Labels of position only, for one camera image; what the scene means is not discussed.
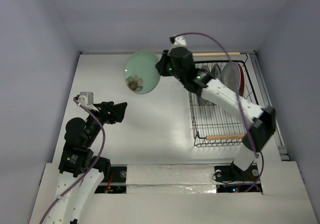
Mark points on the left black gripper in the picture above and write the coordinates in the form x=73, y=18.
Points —
x=111, y=111

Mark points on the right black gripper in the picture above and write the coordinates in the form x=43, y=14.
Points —
x=163, y=65

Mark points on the green floral plate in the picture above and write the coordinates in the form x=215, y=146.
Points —
x=141, y=74

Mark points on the grey reindeer plate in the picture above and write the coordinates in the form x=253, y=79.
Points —
x=201, y=101

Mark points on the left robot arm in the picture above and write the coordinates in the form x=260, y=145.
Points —
x=82, y=168

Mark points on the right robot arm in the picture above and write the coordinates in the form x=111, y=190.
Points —
x=259, y=122

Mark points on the blue patterned plate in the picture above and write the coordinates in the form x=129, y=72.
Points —
x=216, y=71

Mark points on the red plate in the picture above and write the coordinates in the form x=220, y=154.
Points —
x=242, y=80

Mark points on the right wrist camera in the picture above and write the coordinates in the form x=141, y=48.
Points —
x=178, y=41

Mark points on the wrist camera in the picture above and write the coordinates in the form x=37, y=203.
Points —
x=178, y=41
x=86, y=98

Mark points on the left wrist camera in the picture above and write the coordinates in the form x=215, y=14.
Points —
x=86, y=98

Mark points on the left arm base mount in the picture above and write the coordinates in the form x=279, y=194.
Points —
x=115, y=182

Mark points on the black wire dish rack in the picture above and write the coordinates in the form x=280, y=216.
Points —
x=211, y=120

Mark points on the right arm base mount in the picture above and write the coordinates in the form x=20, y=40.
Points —
x=229, y=180

